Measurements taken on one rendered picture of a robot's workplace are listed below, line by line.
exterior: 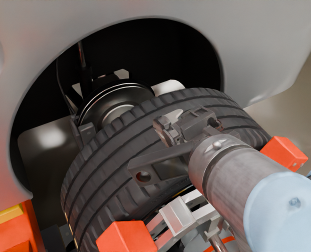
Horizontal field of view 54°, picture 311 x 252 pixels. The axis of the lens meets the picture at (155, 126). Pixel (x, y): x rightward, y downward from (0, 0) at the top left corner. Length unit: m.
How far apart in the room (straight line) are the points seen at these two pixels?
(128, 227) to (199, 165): 0.30
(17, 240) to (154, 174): 0.79
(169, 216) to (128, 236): 0.09
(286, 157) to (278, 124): 1.73
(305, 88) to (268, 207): 2.59
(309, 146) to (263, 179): 2.10
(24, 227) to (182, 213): 0.69
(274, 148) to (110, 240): 0.42
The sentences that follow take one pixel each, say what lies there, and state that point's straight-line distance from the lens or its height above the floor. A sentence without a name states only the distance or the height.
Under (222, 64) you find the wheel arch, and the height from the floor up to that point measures 1.05.
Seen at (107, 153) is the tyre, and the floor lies 1.13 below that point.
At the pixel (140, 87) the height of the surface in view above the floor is 0.98.
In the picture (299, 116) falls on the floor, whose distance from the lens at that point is 2.59.
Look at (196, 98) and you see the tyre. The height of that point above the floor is 1.16.
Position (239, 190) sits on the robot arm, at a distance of 0.33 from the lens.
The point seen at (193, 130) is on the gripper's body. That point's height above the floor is 1.35.
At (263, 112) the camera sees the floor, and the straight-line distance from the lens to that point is 2.52.
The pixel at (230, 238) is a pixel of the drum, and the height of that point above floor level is 0.91.
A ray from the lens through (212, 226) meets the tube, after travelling 0.73.
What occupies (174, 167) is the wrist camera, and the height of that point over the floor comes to 1.32.
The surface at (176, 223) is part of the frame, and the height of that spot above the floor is 1.11.
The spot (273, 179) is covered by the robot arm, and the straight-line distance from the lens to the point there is 0.32.
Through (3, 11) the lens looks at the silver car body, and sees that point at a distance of 0.72.
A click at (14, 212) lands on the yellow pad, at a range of 1.20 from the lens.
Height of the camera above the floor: 1.71
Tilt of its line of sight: 49 degrees down
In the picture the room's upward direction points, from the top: straight up
